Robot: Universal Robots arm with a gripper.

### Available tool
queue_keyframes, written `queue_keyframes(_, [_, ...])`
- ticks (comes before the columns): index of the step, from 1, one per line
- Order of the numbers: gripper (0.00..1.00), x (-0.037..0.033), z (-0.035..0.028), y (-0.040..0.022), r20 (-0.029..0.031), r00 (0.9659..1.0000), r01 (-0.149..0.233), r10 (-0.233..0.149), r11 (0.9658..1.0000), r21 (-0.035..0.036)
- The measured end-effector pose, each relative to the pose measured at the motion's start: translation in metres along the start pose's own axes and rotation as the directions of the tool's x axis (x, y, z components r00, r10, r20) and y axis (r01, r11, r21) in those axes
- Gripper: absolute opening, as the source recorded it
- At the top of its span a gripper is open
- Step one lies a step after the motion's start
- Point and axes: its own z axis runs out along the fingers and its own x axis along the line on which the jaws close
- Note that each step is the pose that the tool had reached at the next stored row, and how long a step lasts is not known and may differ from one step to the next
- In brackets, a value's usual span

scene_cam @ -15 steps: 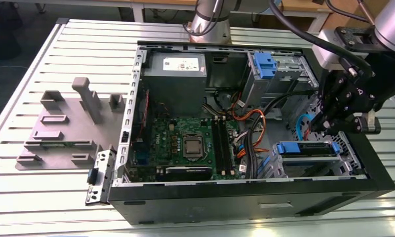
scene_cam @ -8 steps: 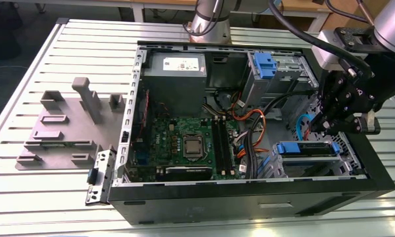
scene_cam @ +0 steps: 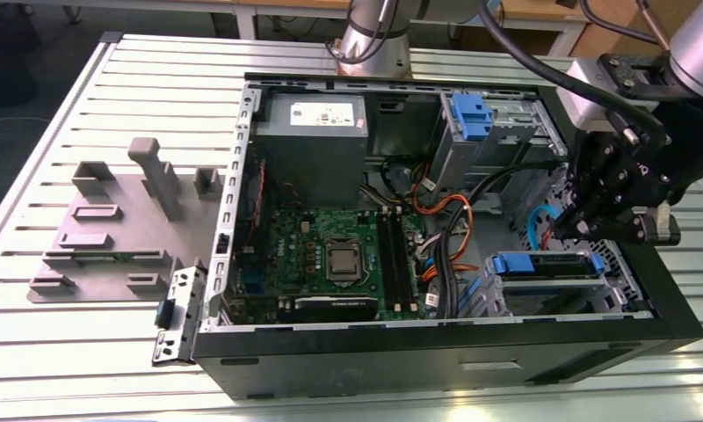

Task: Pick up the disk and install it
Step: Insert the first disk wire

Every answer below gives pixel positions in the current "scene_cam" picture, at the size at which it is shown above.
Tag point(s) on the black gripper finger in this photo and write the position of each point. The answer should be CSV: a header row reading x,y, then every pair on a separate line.
x,y
591,162
618,198

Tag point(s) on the grey optical drive cage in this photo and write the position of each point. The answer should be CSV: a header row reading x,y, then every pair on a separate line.
x,y
486,158

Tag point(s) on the blue drive cage latch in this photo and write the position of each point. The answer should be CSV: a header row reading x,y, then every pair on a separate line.
x,y
473,118

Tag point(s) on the tan wooden cabinet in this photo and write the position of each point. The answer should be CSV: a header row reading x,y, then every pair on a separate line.
x,y
591,44

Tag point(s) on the black RAM slot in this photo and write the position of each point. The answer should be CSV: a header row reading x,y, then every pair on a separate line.
x,y
391,259
406,259

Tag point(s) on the CPU socket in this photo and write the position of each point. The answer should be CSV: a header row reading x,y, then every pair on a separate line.
x,y
340,242

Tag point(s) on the grey power supply unit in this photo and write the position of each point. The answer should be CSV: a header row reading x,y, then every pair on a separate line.
x,y
310,167

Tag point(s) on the silver CPU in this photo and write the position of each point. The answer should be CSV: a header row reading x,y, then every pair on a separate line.
x,y
342,261

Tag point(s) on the black PC case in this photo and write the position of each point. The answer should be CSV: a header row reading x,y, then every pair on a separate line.
x,y
386,351

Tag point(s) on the black graphics card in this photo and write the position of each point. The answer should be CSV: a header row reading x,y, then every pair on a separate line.
x,y
334,307

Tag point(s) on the green motherboard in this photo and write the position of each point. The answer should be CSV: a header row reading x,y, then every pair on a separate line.
x,y
293,264

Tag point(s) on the grey parts rack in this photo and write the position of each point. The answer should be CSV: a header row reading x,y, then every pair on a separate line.
x,y
129,220

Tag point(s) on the green RAM stick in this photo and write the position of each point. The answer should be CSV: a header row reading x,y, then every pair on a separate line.
x,y
96,257

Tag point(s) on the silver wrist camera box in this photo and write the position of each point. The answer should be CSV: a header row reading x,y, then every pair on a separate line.
x,y
582,70

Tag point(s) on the wooden desk white frame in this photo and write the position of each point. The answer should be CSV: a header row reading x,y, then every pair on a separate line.
x,y
562,25

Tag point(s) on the grey expansion slot bracket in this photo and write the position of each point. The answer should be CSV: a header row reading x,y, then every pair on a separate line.
x,y
181,307

